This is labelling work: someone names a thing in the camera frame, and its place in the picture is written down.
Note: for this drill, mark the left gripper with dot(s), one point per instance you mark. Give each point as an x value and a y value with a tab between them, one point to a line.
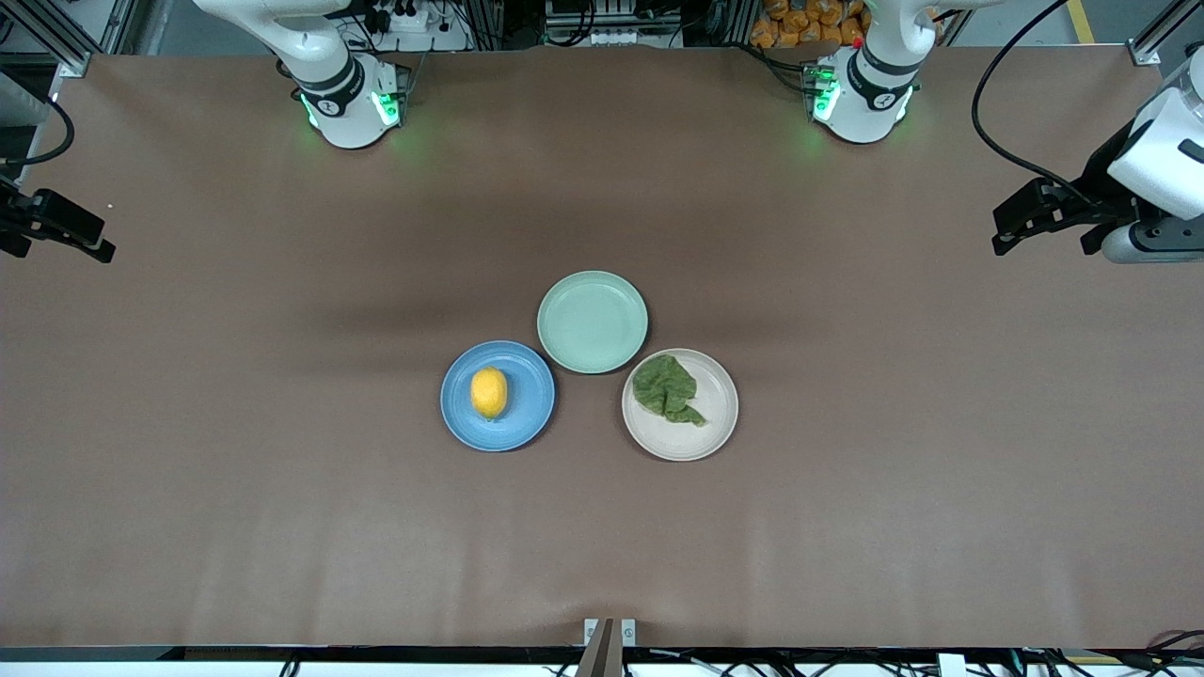
1099	179

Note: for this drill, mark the green lettuce leaf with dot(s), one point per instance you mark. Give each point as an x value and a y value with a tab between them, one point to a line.
663	385

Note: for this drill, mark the yellow lemon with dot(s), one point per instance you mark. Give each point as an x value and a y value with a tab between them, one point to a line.
489	392

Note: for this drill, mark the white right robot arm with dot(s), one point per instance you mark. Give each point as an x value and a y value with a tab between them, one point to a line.
339	103

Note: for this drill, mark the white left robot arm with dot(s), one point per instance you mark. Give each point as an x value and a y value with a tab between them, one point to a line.
870	85

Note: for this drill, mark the orange packaged goods pile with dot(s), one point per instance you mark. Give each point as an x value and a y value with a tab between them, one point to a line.
800	23

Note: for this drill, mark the white power strip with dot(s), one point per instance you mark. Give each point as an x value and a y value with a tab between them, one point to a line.
409	19

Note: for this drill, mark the beige plate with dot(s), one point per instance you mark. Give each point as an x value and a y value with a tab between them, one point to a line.
696	437

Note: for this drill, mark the mint green plate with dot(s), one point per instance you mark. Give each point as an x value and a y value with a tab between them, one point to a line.
593	322

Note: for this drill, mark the blue plate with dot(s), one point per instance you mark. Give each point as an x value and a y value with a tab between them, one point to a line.
527	414

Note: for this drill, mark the grey equipment rack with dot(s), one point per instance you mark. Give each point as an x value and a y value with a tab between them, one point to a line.
611	23

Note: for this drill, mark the small white metal bracket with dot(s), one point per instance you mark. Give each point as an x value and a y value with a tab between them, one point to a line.
628	632
591	632

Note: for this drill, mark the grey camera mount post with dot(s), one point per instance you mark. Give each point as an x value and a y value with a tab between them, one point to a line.
602	653

